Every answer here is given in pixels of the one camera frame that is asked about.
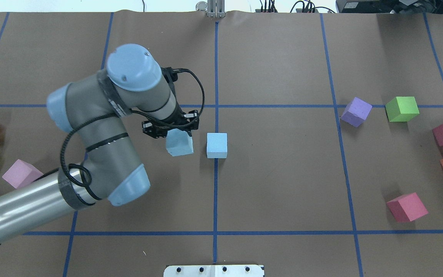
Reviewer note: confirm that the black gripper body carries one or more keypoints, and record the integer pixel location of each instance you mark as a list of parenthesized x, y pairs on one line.
[(154, 129)]

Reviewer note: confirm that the light blue handled foam block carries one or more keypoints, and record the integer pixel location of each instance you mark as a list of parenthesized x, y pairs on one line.
[(217, 145)]

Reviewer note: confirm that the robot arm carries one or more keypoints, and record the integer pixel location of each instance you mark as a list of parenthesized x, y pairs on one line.
[(97, 158)]

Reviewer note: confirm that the pink lilac foam block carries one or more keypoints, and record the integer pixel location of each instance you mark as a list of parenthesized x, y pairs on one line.
[(21, 174)]

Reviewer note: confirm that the purple foam block near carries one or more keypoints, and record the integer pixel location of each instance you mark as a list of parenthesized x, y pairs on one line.
[(356, 112)]

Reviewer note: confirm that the green foam block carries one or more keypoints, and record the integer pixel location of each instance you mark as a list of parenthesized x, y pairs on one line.
[(402, 109)]

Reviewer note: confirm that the red pink foam block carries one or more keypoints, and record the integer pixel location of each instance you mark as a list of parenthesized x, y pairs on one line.
[(407, 208)]

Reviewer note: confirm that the aluminium frame post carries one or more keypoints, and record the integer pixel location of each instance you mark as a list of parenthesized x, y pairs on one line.
[(215, 8)]

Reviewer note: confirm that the white pedestal column base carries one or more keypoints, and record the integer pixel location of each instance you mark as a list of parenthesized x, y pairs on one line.
[(234, 270)]

